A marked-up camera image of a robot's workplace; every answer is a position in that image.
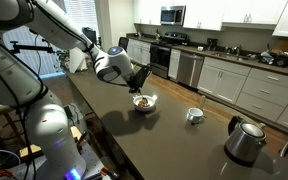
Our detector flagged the mixed nuts and dried fruit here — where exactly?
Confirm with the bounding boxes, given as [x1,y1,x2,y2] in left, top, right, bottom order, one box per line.
[137,99,151,109]

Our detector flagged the black and steel stove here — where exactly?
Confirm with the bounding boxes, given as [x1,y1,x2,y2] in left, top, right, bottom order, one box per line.
[149,31,189,80]

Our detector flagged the white kitchen cabinets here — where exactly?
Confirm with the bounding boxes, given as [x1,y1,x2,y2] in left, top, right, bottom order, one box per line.
[133,0,288,39]
[197,56,288,133]

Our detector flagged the stainless steel microwave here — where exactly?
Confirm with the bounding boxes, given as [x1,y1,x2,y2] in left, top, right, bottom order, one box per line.
[160,5,187,26]

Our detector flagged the black coffee maker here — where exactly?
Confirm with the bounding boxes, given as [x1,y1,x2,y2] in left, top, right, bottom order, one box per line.
[206,38,219,52]

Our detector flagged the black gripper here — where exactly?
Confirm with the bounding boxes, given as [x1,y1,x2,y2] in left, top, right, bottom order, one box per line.
[129,63,153,94]

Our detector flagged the white ceramic cup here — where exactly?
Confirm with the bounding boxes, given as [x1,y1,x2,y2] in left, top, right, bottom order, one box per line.
[187,107,205,125]

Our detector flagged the stainless steel electric kettle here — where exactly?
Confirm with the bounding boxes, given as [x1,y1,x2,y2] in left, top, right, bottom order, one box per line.
[223,115,268,168]

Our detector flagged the white lower kitchen cabinets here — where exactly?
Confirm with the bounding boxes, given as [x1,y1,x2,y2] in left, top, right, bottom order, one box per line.
[197,56,288,133]

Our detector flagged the narrow white cabinet door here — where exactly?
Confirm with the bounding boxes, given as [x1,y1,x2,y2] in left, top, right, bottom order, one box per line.
[167,48,182,81]

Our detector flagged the vertical window blinds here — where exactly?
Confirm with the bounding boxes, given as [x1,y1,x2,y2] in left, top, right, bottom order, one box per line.
[2,0,100,76]

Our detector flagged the metal spoon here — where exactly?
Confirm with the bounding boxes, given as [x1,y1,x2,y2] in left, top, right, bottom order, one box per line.
[137,91,149,105]

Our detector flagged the white cabinet beside stove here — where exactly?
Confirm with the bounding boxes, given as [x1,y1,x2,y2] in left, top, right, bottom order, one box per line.
[127,38,152,66]

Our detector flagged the black office chair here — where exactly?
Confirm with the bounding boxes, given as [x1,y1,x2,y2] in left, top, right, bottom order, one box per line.
[118,36,130,53]

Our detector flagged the light wooden board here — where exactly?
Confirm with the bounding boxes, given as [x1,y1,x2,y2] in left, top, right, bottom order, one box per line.
[18,125,84,158]

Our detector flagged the white ceramic bowl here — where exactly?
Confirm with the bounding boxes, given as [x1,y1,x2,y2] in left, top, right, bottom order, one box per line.
[132,94,158,113]

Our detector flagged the white upper kitchen cabinets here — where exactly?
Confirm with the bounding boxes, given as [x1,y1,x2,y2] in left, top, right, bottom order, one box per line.
[133,0,288,39]

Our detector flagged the dish rack with dishes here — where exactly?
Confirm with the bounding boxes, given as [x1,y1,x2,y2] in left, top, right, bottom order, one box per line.
[258,49,288,68]

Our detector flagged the black camera stand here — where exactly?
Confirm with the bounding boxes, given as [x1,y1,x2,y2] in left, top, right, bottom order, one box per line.
[9,39,56,55]

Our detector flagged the chrome sink faucet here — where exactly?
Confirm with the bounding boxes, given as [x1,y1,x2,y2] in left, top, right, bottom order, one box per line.
[230,44,243,56]

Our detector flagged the stainless steel dishwasher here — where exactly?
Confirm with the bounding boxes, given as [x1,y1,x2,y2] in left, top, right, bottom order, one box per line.
[177,51,205,89]

